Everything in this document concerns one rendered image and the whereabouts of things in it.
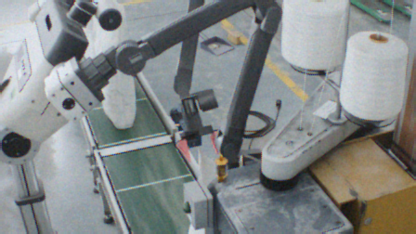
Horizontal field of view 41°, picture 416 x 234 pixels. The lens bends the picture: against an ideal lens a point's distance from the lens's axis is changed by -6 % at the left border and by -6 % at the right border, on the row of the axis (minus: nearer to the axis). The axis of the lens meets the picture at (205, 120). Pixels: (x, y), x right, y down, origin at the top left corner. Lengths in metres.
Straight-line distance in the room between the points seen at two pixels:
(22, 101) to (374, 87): 0.97
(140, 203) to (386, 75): 1.83
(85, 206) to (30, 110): 1.81
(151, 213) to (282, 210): 1.53
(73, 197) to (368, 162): 2.36
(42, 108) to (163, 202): 1.26
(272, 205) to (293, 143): 0.16
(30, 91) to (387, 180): 0.99
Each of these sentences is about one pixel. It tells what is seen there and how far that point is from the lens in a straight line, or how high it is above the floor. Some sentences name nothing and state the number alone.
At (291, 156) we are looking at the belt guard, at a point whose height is 1.42.
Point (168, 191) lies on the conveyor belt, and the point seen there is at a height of 0.38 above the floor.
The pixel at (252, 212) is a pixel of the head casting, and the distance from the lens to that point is 1.26.
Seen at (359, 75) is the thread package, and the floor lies 1.63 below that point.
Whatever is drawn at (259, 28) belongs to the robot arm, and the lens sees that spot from 1.53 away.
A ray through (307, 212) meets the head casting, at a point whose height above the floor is 1.34.
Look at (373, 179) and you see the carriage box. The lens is 1.39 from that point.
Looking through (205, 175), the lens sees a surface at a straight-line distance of 1.99.
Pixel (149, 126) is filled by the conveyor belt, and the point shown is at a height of 0.38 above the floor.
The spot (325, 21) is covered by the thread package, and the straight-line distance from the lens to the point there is 1.36.
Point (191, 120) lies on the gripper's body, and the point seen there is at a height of 1.13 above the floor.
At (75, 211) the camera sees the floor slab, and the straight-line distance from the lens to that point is 3.42.
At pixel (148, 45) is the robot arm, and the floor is 1.56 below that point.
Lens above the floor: 2.16
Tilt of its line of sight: 32 degrees down
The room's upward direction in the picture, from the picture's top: 1 degrees counter-clockwise
